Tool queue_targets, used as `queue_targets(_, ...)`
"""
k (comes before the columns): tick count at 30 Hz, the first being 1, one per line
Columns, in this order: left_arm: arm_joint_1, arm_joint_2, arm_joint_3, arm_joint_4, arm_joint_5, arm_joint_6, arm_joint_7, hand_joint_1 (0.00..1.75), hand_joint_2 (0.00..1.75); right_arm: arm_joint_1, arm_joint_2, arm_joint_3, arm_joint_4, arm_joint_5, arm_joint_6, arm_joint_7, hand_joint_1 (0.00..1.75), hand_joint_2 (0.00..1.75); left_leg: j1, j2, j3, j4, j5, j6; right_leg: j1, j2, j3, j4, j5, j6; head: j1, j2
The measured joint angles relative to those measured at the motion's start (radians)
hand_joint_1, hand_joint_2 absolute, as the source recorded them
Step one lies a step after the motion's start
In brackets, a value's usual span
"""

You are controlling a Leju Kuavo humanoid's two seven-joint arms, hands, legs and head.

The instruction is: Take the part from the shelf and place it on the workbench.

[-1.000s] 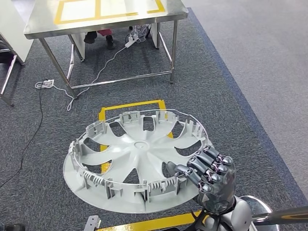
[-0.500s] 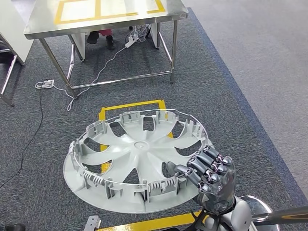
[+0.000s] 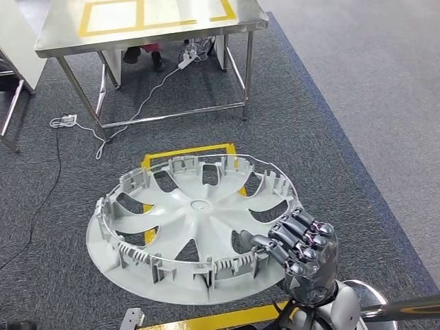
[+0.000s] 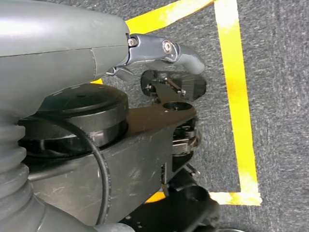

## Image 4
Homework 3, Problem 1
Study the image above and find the black robot lower body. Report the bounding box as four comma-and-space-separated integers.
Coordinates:
18, 69, 221, 232

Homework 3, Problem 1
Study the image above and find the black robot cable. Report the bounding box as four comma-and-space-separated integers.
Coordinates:
55, 118, 112, 225

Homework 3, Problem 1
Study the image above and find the yellow floor tape square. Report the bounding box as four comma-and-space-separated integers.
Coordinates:
90, 0, 263, 206

